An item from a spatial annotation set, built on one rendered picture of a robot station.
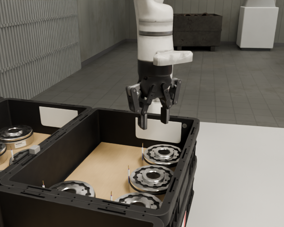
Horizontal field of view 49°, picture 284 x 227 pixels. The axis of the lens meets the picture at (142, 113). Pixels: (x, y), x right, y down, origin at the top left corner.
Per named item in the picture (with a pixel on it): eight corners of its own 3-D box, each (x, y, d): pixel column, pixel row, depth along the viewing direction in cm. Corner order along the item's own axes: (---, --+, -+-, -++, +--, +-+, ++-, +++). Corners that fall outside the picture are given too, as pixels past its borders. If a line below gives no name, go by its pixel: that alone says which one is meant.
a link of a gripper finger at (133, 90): (129, 83, 66) (136, 107, 69) (122, 88, 66) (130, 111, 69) (135, 87, 64) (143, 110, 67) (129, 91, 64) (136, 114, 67)
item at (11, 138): (11, 124, 95) (10, 123, 95) (39, 129, 92) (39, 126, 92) (-14, 138, 86) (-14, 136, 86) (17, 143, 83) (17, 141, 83)
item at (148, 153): (147, 144, 83) (147, 142, 82) (185, 147, 81) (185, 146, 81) (140, 163, 73) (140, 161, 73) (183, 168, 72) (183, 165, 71)
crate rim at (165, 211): (95, 114, 89) (94, 106, 89) (200, 126, 81) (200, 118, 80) (-4, 195, 54) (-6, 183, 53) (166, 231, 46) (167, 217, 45)
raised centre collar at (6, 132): (12, 127, 92) (11, 125, 92) (26, 129, 91) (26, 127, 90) (0, 134, 88) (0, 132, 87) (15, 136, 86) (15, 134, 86)
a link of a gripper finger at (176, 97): (178, 79, 70) (171, 104, 71) (184, 80, 72) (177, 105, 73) (171, 76, 73) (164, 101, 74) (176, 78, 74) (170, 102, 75)
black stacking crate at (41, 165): (97, 144, 93) (94, 108, 89) (197, 159, 85) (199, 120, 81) (6, 238, 57) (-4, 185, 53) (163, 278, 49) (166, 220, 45)
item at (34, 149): (34, 149, 64) (34, 144, 64) (40, 150, 64) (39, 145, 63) (29, 153, 63) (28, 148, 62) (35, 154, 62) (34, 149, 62)
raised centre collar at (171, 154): (155, 148, 80) (155, 146, 79) (175, 150, 79) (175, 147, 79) (152, 157, 75) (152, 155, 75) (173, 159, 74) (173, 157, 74)
